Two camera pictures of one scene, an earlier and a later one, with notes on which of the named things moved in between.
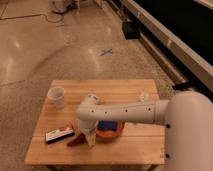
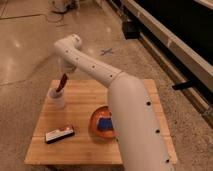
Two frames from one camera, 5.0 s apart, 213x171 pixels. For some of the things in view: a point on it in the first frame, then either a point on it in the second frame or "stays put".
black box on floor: (130, 30) stays put
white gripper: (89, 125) → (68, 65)
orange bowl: (110, 133) stays put
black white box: (57, 135) stays put
